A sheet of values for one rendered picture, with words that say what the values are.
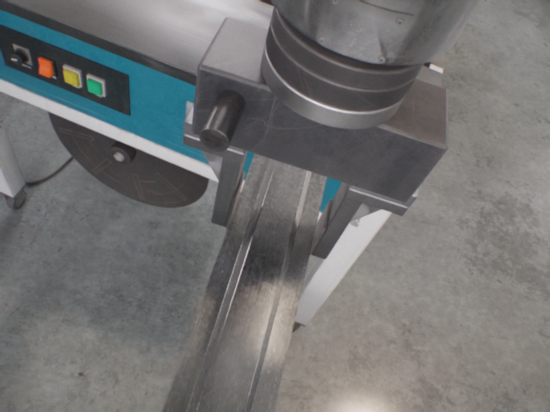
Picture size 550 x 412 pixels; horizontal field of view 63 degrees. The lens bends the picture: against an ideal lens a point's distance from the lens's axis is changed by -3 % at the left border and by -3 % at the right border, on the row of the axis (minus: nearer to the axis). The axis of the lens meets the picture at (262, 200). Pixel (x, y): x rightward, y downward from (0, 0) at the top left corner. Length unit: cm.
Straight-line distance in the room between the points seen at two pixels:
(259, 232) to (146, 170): 92
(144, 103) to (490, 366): 119
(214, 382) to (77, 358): 98
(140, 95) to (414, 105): 59
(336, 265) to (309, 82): 74
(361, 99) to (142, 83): 59
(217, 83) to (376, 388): 116
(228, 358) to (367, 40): 19
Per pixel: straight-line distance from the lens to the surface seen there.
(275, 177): 36
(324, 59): 20
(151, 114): 81
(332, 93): 21
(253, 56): 25
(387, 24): 18
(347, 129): 24
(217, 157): 31
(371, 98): 21
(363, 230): 82
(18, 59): 88
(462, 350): 149
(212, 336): 31
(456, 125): 206
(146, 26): 78
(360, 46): 19
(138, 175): 127
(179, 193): 124
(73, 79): 83
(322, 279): 99
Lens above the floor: 119
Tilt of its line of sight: 54 degrees down
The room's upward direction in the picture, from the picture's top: 18 degrees clockwise
